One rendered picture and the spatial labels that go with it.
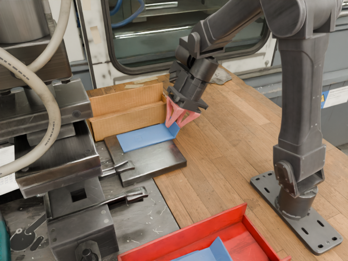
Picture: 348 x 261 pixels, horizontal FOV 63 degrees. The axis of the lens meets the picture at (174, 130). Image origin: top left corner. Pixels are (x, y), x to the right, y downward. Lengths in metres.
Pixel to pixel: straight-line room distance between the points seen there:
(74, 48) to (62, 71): 0.69
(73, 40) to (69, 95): 0.64
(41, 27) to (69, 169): 0.17
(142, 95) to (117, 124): 0.16
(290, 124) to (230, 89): 0.51
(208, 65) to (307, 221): 0.39
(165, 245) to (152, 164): 0.22
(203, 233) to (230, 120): 0.40
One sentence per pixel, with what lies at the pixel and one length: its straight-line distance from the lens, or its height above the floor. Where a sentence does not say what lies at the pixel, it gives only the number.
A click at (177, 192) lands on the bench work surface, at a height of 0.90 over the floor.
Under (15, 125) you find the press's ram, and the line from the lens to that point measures 0.42.
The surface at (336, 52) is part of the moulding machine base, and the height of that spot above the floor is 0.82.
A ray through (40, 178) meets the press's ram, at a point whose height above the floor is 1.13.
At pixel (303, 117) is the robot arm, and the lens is 0.51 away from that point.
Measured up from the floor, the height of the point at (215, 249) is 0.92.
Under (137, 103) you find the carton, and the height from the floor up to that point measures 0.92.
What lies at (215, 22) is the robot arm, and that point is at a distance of 0.62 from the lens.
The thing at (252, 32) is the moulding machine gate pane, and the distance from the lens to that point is 1.28.
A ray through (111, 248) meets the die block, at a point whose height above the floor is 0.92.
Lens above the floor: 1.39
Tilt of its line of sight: 38 degrees down
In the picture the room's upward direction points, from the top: straight up
